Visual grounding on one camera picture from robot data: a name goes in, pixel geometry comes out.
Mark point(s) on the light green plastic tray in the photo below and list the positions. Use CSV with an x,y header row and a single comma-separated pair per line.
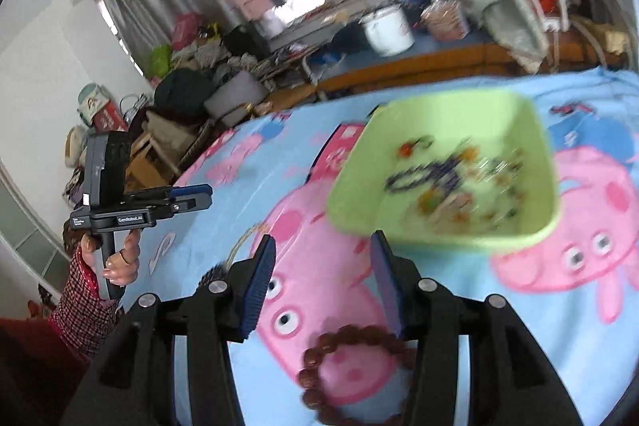
x,y
465,170

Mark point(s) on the left hand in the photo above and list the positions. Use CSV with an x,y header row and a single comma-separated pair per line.
x,y
121,268

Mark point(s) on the woven basket in bag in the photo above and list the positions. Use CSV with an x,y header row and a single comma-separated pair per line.
x,y
445,20

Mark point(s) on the wooden desk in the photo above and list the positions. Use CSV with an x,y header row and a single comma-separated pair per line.
x,y
426,62

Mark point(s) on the Peppa Pig blue bedsheet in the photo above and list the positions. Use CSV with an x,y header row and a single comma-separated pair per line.
x,y
461,254

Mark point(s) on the white enamel mug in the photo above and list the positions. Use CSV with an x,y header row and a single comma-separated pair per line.
x,y
387,31

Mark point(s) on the red checked sleeve forearm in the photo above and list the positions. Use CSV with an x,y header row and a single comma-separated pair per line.
x,y
82,319

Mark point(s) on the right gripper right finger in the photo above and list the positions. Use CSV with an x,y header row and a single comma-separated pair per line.
x,y
511,380

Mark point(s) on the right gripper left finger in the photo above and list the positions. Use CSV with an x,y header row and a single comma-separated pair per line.
x,y
132,379

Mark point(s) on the dark green bag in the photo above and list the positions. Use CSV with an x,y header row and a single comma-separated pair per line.
x,y
181,96

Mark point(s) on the black cap on desk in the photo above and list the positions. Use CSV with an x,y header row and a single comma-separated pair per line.
x,y
350,40

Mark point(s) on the grey storage box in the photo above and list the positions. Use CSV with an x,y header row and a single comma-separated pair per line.
x,y
228,104

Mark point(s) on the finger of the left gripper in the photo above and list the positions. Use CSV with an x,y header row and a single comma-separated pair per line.
x,y
168,193
170,208

